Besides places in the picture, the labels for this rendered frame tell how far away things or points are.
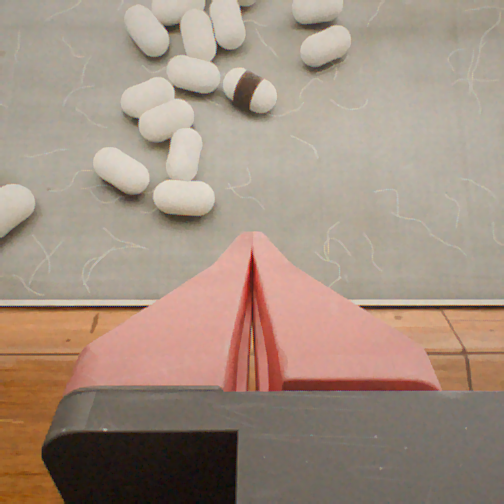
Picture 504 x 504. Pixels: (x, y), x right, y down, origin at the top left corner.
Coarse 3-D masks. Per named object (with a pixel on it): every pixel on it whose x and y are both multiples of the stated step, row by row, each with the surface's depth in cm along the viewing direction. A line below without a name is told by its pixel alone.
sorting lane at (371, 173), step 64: (0, 0) 29; (64, 0) 29; (128, 0) 29; (384, 0) 29; (448, 0) 29; (0, 64) 27; (64, 64) 27; (128, 64) 27; (256, 64) 27; (384, 64) 28; (448, 64) 28; (0, 128) 26; (64, 128) 26; (128, 128) 26; (192, 128) 26; (256, 128) 26; (320, 128) 26; (384, 128) 26; (448, 128) 26; (64, 192) 25; (256, 192) 25; (320, 192) 25; (384, 192) 25; (448, 192) 25; (0, 256) 24; (64, 256) 24; (128, 256) 24; (192, 256) 25; (320, 256) 25; (384, 256) 25; (448, 256) 25
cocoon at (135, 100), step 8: (152, 80) 25; (160, 80) 25; (128, 88) 25; (136, 88) 25; (144, 88) 25; (152, 88) 25; (160, 88) 25; (168, 88) 25; (128, 96) 25; (136, 96) 25; (144, 96) 25; (152, 96) 25; (160, 96) 25; (168, 96) 25; (128, 104) 25; (136, 104) 25; (144, 104) 25; (152, 104) 25; (160, 104) 25; (128, 112) 25; (136, 112) 25
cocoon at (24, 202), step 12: (0, 192) 23; (12, 192) 23; (24, 192) 24; (0, 204) 23; (12, 204) 23; (24, 204) 24; (0, 216) 23; (12, 216) 23; (24, 216) 24; (0, 228) 23; (12, 228) 24
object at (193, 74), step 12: (180, 60) 25; (192, 60) 25; (204, 60) 26; (168, 72) 26; (180, 72) 25; (192, 72) 25; (204, 72) 25; (216, 72) 26; (180, 84) 26; (192, 84) 26; (204, 84) 26; (216, 84) 26
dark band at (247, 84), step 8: (248, 72) 25; (240, 80) 25; (248, 80) 25; (256, 80) 25; (240, 88) 25; (248, 88) 25; (256, 88) 25; (240, 96) 25; (248, 96) 25; (240, 104) 26; (248, 104) 25
